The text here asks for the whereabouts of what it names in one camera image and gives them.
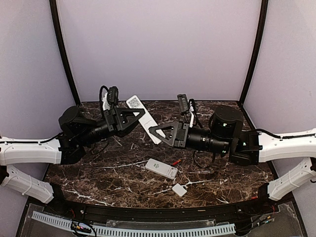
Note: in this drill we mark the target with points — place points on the white remote green buttons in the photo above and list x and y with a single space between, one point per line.
161 168

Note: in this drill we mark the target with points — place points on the clear pen screwdriver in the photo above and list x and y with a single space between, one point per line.
203 172

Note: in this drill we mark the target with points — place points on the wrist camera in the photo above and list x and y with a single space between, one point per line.
188 110
108 98

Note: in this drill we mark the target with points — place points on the left black frame post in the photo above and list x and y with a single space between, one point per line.
62 51

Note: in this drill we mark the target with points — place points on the black front table rail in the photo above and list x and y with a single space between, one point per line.
236 212

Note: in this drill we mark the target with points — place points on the white slotted cable duct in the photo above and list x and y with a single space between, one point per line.
113 228

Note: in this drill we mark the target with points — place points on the white battery cover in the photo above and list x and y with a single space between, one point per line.
179 190

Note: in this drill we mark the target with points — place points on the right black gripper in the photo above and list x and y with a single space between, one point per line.
178 134

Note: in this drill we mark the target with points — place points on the right black frame post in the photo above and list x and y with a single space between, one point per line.
255 52

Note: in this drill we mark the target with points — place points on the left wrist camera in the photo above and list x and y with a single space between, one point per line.
108 98

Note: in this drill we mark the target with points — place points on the red yellow battery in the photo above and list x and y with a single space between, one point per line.
176 162

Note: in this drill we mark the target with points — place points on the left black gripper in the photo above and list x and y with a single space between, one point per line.
116 120

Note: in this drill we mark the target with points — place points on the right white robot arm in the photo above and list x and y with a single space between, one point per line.
225 136

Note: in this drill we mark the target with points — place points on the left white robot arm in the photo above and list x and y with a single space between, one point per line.
67 147

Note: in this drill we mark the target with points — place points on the black frame post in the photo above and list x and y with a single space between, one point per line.
62 51
255 52

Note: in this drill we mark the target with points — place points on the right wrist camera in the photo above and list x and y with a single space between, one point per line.
188 110

